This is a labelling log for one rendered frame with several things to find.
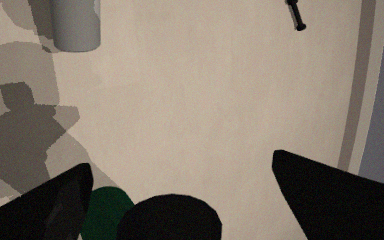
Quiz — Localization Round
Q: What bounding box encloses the dark green post with cap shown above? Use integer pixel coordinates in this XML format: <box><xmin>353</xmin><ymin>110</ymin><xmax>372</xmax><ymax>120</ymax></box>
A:
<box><xmin>80</xmin><ymin>186</ymin><xmax>135</xmax><ymax>240</ymax></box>

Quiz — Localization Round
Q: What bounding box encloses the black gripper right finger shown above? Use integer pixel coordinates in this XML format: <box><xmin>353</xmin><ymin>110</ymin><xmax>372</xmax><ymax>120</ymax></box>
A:
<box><xmin>272</xmin><ymin>150</ymin><xmax>384</xmax><ymax>240</ymax></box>

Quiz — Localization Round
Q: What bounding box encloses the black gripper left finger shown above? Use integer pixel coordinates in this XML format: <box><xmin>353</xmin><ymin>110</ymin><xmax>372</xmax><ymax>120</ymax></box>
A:
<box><xmin>0</xmin><ymin>163</ymin><xmax>94</xmax><ymax>240</ymax></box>

